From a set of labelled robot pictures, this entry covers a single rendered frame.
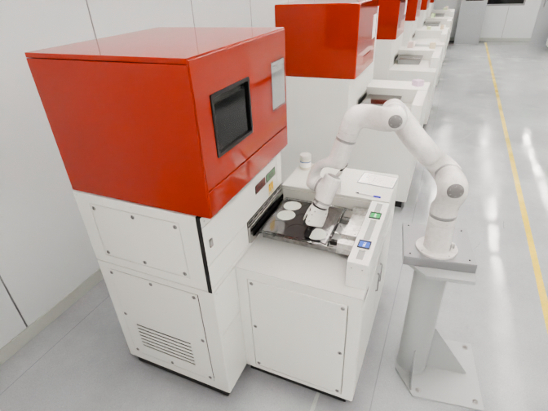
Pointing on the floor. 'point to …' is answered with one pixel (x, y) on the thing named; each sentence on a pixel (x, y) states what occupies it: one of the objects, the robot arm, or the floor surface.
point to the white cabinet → (310, 328)
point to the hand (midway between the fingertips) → (307, 232)
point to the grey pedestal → (435, 346)
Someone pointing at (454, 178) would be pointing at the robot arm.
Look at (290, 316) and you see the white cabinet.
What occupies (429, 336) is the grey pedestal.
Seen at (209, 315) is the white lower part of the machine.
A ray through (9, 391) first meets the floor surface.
